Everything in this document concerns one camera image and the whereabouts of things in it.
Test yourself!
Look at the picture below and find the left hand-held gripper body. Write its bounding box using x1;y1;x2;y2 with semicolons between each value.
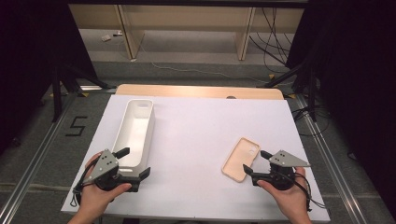
81;148;141;193

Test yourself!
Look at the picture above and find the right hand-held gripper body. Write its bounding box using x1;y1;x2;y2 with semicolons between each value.
250;149;312;191

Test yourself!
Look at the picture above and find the white plastic bin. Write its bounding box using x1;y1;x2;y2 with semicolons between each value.
110;98;156;178

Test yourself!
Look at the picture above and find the person's right hand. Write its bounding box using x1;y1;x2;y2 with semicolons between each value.
256;166;313;217

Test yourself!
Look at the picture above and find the person's left hand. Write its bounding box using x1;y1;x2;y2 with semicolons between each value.
75;152;133;217

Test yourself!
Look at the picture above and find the white table sheet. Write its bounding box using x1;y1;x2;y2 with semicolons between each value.
61;94;332;224

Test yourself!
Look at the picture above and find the black metal stand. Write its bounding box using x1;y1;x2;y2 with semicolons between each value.
49;60;118;123
256;57;319;123

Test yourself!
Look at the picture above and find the wooden table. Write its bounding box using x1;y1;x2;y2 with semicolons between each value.
115;83;285;101

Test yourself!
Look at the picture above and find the black curtain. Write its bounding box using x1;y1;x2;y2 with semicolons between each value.
0;0;99;157
284;0;396;220

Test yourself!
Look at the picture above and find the beige wooden desk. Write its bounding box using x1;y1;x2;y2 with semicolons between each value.
68;3;306;62

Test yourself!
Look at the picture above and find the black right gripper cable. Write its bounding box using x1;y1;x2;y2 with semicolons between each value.
279;170;327;213

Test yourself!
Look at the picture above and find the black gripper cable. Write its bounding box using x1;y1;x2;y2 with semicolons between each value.
70;158;101;208
279;170;327;213

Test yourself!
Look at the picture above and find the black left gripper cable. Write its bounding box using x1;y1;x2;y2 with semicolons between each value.
70;158;101;208

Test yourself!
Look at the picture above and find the aluminium floor rail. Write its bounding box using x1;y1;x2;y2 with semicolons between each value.
0;91;79;224
293;92;372;224

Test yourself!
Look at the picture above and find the black floor cable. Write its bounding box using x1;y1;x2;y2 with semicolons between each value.
291;105;332;138

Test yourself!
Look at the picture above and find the bundle of black cables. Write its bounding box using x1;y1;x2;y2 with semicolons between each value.
247;7;295;75

